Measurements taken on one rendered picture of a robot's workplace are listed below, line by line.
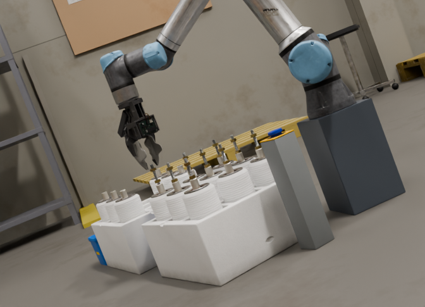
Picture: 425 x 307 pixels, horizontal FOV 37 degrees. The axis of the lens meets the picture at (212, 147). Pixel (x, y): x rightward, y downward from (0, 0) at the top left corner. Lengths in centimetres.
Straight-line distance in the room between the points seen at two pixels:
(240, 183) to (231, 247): 18
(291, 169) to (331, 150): 23
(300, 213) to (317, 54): 43
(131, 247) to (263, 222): 58
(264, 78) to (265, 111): 29
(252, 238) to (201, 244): 15
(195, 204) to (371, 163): 54
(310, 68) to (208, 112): 356
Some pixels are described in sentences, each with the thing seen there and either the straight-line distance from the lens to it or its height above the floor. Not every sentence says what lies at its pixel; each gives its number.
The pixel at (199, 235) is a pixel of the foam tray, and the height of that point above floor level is 15.
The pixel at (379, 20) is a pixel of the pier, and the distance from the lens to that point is 565.
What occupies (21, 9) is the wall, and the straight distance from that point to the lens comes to 526.
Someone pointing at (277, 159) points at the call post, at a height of 26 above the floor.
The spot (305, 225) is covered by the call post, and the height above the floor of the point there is 7.
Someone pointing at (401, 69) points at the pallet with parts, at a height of 11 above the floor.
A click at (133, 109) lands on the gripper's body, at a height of 52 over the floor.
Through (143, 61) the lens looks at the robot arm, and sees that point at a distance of 187.
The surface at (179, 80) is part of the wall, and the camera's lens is 524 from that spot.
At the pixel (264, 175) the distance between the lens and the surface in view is 182.
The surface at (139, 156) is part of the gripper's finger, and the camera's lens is 192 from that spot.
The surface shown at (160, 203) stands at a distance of 192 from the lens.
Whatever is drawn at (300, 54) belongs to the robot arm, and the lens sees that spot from 174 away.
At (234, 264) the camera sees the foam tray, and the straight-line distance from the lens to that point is 171.
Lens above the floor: 47
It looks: 4 degrees down
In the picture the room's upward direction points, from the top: 21 degrees counter-clockwise
